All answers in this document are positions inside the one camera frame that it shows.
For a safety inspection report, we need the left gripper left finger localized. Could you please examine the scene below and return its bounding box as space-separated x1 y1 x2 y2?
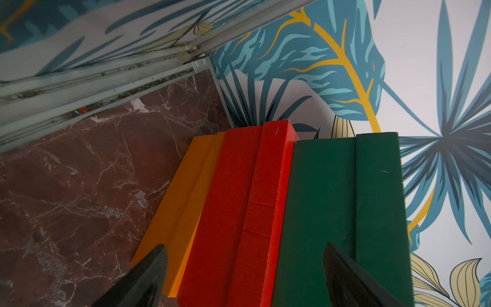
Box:
92 244 168 306

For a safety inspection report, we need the green shoebox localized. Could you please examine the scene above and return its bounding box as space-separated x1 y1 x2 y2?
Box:
272 133 414 306

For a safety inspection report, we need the red shoebox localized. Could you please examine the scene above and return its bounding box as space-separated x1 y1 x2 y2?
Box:
177 120 298 306

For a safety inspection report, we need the orange shoebox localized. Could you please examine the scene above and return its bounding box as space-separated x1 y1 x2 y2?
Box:
131 132 225 298

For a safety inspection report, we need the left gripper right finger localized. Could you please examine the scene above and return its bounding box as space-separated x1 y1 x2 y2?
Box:
323 243 402 307

